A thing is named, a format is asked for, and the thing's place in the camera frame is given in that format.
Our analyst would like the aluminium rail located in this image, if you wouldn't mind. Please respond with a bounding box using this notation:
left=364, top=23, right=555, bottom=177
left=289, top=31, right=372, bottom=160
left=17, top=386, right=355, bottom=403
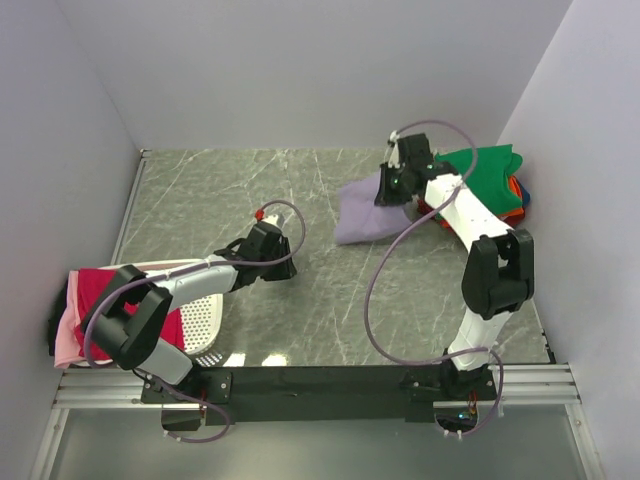
left=52, top=364, right=581, bottom=410

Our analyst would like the orange folded t shirt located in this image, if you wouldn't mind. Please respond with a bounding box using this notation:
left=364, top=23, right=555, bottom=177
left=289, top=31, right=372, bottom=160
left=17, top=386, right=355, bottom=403
left=469, top=175, right=525, bottom=225

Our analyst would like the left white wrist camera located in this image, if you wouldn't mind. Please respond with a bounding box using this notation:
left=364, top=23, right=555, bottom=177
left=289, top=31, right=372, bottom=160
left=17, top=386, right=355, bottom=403
left=254, top=209, right=284, bottom=229

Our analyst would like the red folded t shirt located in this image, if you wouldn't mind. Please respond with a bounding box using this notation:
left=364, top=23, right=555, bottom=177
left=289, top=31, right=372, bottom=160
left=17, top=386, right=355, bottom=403
left=416, top=199, right=451, bottom=229

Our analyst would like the black garment in basket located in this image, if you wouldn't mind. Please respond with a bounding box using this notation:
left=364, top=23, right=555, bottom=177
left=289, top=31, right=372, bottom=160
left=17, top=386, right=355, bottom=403
left=46, top=281, right=68, bottom=357

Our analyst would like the lavender t shirt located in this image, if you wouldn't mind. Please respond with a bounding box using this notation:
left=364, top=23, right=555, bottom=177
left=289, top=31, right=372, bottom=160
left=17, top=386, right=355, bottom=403
left=334, top=173, right=412, bottom=245

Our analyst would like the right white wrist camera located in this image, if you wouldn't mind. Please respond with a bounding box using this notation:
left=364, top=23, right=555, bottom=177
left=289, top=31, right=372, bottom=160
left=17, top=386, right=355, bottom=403
left=386, top=130, right=401, bottom=169

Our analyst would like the pink t shirt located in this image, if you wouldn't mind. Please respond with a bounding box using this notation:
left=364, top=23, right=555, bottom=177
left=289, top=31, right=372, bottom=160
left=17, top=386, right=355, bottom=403
left=54, top=271, right=84, bottom=369

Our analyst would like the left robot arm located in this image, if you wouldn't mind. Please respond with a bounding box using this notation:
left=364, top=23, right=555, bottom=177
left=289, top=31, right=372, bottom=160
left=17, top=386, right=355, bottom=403
left=81, top=215, right=296, bottom=402

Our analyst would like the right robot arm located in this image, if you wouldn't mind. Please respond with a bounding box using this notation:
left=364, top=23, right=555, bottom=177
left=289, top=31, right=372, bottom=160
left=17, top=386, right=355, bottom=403
left=374, top=132, right=534, bottom=399

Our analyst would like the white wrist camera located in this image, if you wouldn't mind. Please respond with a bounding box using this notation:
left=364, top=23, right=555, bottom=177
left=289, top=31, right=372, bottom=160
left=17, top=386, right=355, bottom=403
left=386, top=130, right=401, bottom=169
left=254, top=209, right=284, bottom=229

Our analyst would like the green folded t shirt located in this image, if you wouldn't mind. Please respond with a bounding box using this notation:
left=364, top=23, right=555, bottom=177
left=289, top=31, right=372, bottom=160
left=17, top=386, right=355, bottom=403
left=465, top=145, right=523, bottom=188

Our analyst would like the white perforated laundry basket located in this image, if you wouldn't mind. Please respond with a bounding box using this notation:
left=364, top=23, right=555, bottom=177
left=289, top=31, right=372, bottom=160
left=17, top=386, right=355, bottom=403
left=72, top=265, right=223, bottom=367

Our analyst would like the black base beam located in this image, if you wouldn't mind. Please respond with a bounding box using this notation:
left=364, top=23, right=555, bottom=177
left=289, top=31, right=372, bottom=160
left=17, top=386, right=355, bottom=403
left=139, top=364, right=499, bottom=432

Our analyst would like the blue folded t shirt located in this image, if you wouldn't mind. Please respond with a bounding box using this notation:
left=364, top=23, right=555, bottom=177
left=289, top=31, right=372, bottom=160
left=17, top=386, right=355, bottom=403
left=516, top=180, right=531, bottom=209

